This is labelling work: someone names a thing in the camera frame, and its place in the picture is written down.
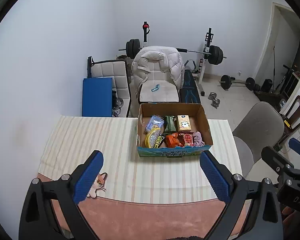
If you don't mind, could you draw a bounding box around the pink soft cloth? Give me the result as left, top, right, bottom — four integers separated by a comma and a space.
193, 131, 205, 147

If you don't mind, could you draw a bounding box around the red floral snack bag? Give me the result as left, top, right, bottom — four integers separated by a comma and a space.
179, 133, 194, 147

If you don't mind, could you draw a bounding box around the orange snack bag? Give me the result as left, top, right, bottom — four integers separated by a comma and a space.
165, 133, 183, 148

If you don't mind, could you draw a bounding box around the black yellow snack packet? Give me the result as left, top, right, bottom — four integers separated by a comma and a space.
153, 134, 165, 148

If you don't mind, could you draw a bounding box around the yellow silver scouring pad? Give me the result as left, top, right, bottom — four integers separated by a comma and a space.
145, 127, 161, 148

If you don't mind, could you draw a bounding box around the grey dining chair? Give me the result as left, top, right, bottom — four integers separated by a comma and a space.
232, 102, 284, 177

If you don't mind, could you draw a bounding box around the wooden chair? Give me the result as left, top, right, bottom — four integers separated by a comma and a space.
274, 95, 300, 150

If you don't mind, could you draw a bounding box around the striped cat tablecloth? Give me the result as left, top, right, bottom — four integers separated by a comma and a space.
37, 115, 252, 240

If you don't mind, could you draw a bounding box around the chrome dumbbell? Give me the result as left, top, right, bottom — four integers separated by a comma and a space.
208, 92, 220, 109

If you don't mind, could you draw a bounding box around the yellow bear tissue pack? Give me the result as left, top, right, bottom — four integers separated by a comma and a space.
177, 115, 191, 132

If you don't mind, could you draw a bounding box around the barbell on floor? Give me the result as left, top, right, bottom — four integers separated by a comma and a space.
219, 75, 256, 91

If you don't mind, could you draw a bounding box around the green snack packet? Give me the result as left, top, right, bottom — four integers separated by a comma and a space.
164, 115, 177, 134

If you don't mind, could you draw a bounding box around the cardboard box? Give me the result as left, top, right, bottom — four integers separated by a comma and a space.
137, 102, 213, 157

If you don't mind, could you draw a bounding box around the blue folded mat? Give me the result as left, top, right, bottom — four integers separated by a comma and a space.
82, 77, 112, 117

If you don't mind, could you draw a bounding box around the weight bench rack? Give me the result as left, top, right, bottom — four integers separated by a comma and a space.
140, 21, 215, 97

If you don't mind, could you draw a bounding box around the blue white tissue pack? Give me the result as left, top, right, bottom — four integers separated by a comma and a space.
145, 115, 164, 133

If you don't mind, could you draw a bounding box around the barbell on rack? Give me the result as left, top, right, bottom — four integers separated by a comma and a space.
119, 39, 226, 65

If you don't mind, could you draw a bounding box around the white seat chair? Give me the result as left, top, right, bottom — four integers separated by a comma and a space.
130, 61, 180, 117

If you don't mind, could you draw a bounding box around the small blue packet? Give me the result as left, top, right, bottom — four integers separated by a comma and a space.
151, 84, 160, 93

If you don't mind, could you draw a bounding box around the beige padded chair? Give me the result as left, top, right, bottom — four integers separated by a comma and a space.
87, 56, 131, 118

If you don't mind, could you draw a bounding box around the white puffer jacket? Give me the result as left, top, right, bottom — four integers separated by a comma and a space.
132, 46, 185, 103

